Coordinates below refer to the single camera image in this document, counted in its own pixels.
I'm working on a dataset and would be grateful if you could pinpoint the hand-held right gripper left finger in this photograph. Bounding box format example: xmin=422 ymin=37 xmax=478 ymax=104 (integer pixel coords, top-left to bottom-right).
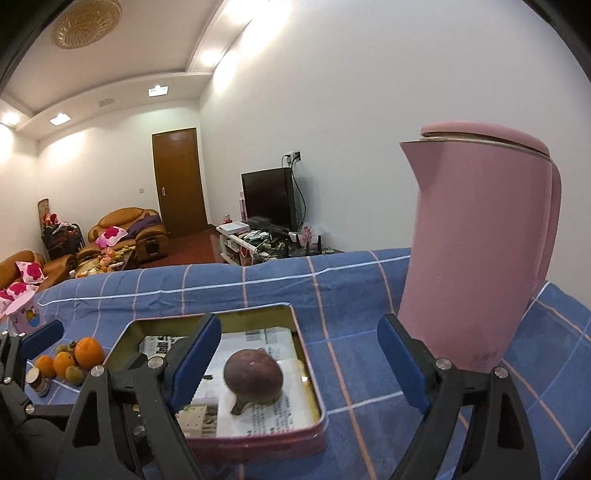
xmin=62 ymin=313 xmax=223 ymax=480

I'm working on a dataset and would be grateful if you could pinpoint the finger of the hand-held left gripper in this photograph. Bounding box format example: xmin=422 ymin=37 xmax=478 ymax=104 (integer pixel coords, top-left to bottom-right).
xmin=0 ymin=319 xmax=65 ymax=416

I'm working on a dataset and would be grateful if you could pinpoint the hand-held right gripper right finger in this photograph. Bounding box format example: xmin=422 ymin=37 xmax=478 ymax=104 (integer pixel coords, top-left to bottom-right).
xmin=376 ymin=314 xmax=541 ymax=480

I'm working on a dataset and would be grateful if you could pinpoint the large orange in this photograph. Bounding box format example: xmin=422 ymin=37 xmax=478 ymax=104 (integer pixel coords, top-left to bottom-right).
xmin=74 ymin=337 xmax=103 ymax=369

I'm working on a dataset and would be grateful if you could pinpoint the dark purple round fruit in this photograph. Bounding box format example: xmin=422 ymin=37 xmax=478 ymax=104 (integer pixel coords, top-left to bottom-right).
xmin=223 ymin=349 xmax=283 ymax=416

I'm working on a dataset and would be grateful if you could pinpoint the pink tin box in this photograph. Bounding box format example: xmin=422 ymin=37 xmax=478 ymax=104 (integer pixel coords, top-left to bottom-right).
xmin=107 ymin=304 xmax=329 ymax=460

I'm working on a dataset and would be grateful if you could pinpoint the pink cartoon mug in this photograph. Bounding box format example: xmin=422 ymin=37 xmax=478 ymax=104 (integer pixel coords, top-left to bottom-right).
xmin=0 ymin=293 xmax=44 ymax=337

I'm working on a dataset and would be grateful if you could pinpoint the pink flowered cushion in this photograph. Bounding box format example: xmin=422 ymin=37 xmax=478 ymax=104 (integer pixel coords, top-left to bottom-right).
xmin=95 ymin=225 xmax=128 ymax=247
xmin=15 ymin=261 xmax=47 ymax=283
xmin=0 ymin=282 xmax=40 ymax=305

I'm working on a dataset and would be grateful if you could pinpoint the brown leather sofa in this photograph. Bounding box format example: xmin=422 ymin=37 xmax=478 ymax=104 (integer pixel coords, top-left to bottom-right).
xmin=0 ymin=250 xmax=77 ymax=296

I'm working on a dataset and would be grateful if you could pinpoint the blue plaid blanket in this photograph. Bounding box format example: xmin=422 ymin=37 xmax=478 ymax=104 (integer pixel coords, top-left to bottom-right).
xmin=0 ymin=248 xmax=591 ymax=480

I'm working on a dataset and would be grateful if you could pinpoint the coffee table with snacks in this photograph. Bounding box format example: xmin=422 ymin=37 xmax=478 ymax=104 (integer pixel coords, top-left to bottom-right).
xmin=69 ymin=247 xmax=137 ymax=278

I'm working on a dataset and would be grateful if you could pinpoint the newspaper sheet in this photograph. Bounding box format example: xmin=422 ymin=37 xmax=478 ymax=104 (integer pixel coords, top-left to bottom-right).
xmin=139 ymin=327 xmax=319 ymax=439

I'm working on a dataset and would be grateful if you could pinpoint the black rack with clothes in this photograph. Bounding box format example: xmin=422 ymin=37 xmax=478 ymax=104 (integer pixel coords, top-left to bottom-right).
xmin=41 ymin=222 xmax=84 ymax=261

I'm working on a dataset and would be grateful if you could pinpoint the white television stand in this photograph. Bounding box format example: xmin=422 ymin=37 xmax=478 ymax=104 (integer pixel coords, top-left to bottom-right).
xmin=216 ymin=224 xmax=296 ymax=267

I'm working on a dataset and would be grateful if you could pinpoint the brown leather armchair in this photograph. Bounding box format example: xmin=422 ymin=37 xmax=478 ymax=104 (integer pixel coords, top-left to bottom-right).
xmin=76 ymin=208 xmax=170 ymax=268

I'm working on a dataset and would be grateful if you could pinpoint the purple throw blanket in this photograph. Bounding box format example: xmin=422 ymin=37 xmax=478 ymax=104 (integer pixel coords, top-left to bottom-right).
xmin=127 ymin=215 xmax=166 ymax=238

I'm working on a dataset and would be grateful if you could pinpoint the pink electric kettle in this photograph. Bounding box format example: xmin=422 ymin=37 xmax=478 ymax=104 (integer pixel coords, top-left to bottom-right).
xmin=398 ymin=121 xmax=563 ymax=372

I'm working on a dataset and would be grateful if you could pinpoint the black television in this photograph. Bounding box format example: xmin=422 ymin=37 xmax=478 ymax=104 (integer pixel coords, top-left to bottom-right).
xmin=241 ymin=168 xmax=296 ymax=232

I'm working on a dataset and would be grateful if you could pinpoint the brown wooden door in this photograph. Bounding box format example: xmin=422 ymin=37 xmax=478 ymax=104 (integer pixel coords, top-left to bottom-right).
xmin=152 ymin=128 xmax=207 ymax=238

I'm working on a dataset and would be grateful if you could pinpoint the gold ceiling lamp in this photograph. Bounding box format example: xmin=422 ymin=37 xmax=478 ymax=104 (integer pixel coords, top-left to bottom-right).
xmin=51 ymin=0 xmax=123 ymax=49

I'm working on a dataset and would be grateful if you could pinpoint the black television cable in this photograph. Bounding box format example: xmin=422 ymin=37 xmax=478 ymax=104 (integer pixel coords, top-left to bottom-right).
xmin=281 ymin=154 xmax=308 ymax=232

